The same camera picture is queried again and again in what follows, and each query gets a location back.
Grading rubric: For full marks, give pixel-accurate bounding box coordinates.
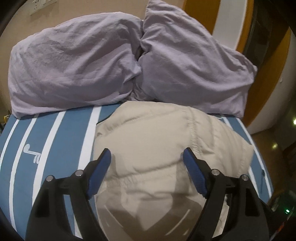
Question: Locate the blue white striped bedsheet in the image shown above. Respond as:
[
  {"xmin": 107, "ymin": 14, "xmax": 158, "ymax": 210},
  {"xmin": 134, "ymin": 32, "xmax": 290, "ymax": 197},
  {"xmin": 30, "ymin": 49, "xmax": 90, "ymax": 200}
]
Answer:
[{"xmin": 1, "ymin": 104, "xmax": 273, "ymax": 237}]

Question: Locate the left lavender pillow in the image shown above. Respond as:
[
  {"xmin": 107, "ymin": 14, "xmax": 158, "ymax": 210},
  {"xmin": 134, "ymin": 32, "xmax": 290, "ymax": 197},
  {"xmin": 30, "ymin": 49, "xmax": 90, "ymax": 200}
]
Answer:
[{"xmin": 8, "ymin": 12, "xmax": 142, "ymax": 118}]

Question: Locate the beige puffer jacket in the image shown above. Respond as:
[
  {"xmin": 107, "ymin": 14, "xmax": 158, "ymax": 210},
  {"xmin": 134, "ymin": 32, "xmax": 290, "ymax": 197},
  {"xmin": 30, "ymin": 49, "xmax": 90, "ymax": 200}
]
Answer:
[{"xmin": 93, "ymin": 101, "xmax": 254, "ymax": 240}]

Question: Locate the right lavender pillow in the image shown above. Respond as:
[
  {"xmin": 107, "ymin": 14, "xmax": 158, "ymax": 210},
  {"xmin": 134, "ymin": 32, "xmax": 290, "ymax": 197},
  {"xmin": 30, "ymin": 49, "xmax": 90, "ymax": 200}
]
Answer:
[{"xmin": 130, "ymin": 1, "xmax": 257, "ymax": 118}]

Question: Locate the lavender pillow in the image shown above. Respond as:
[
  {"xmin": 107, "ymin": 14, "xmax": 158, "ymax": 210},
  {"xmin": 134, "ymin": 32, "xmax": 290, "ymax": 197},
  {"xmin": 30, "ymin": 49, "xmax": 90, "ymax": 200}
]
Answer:
[
  {"xmin": 8, "ymin": 12, "xmax": 142, "ymax": 118},
  {"xmin": 130, "ymin": 1, "xmax": 257, "ymax": 118}
]

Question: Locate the white wall socket panel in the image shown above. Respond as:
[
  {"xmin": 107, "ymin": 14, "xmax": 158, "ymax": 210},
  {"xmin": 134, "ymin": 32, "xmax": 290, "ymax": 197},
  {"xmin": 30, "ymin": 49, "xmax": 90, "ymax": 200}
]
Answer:
[{"xmin": 29, "ymin": 0, "xmax": 58, "ymax": 15}]

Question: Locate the wooden door frame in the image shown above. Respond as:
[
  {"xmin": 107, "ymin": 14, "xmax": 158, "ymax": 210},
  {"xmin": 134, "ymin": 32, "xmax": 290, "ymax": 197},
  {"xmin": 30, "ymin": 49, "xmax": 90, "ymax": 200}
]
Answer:
[{"xmin": 183, "ymin": 1, "xmax": 295, "ymax": 134}]

